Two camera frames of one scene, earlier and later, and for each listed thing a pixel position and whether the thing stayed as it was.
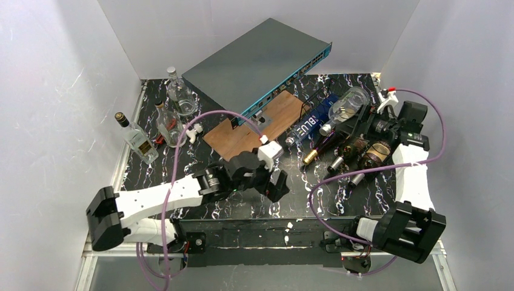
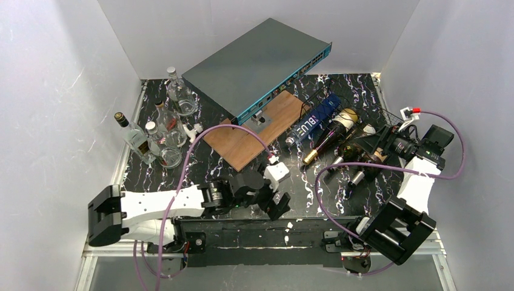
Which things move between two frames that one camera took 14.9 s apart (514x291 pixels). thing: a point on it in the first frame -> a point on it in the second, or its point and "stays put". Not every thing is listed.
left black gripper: (269, 181) -> (271, 199)
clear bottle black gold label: (170, 126) stays put
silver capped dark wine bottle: (351, 153) stays put
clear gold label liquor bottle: (137, 140) stays put
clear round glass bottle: (181, 94) stays put
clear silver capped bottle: (348, 105) -> (169, 156)
